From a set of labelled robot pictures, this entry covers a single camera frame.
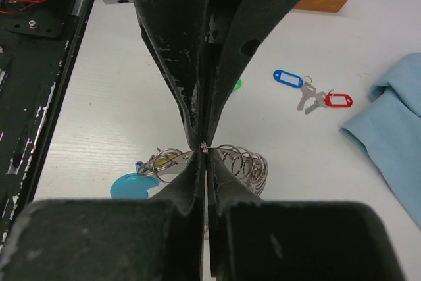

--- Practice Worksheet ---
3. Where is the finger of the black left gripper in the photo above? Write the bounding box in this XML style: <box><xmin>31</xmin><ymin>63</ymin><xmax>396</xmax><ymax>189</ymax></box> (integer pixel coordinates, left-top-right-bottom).
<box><xmin>132</xmin><ymin>0</ymin><xmax>209</xmax><ymax>149</ymax></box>
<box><xmin>202</xmin><ymin>0</ymin><xmax>301</xmax><ymax>145</ymax></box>

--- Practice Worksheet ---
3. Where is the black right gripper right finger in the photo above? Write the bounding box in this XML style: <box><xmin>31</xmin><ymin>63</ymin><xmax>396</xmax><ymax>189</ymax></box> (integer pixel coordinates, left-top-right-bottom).
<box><xmin>207</xmin><ymin>149</ymin><xmax>404</xmax><ymax>280</ymax></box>

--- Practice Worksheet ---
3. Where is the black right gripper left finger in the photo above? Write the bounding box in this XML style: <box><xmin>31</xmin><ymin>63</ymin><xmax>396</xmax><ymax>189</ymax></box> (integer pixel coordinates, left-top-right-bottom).
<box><xmin>1</xmin><ymin>151</ymin><xmax>205</xmax><ymax>280</ymax></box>

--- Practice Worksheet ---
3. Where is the metal key organizer blue handle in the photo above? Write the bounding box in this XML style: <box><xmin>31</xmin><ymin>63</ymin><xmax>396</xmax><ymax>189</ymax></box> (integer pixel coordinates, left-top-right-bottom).
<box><xmin>110</xmin><ymin>144</ymin><xmax>269</xmax><ymax>199</ymax></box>

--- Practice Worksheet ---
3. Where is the green tag key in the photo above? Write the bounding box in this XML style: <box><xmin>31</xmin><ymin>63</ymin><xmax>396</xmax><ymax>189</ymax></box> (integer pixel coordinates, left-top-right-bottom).
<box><xmin>232</xmin><ymin>79</ymin><xmax>242</xmax><ymax>92</ymax></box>

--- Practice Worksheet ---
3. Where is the blue tag key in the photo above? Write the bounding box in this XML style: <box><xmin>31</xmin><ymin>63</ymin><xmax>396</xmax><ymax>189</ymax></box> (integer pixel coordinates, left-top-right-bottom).
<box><xmin>272</xmin><ymin>69</ymin><xmax>316</xmax><ymax>111</ymax></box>

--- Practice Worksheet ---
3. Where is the yellow tag key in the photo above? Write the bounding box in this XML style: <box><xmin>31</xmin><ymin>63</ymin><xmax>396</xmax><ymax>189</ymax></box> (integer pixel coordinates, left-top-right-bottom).
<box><xmin>153</xmin><ymin>154</ymin><xmax>177</xmax><ymax>168</ymax></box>

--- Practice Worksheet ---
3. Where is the red tag key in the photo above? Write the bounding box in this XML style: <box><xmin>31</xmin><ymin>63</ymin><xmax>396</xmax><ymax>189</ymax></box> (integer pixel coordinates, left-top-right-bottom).
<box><xmin>305</xmin><ymin>90</ymin><xmax>353</xmax><ymax>115</ymax></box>

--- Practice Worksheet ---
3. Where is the light blue cloth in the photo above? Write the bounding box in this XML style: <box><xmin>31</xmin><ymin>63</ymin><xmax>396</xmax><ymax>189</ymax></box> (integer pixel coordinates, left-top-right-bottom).
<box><xmin>340</xmin><ymin>53</ymin><xmax>420</xmax><ymax>226</ymax></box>

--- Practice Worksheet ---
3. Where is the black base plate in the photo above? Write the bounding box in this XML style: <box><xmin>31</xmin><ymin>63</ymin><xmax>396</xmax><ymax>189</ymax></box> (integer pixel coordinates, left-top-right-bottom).
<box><xmin>1</xmin><ymin>0</ymin><xmax>95</xmax><ymax>241</ymax></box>

